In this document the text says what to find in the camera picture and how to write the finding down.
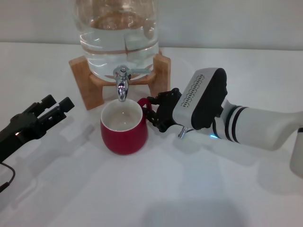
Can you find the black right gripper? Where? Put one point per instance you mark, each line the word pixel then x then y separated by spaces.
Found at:
pixel 168 112

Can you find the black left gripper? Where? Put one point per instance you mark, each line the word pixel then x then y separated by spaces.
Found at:
pixel 19 131

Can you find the red ceramic cup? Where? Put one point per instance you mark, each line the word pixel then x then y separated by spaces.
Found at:
pixel 123 142

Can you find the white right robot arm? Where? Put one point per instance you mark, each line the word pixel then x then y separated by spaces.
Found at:
pixel 258 128

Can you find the chrome faucet tap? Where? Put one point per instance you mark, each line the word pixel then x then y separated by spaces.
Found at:
pixel 122 91

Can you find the wooden dispenser stand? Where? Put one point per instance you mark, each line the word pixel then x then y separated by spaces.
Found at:
pixel 80 78

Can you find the glass water dispenser jar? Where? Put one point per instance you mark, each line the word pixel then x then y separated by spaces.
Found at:
pixel 106 47

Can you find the silver black wrist camera box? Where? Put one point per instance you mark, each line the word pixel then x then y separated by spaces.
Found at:
pixel 201 99

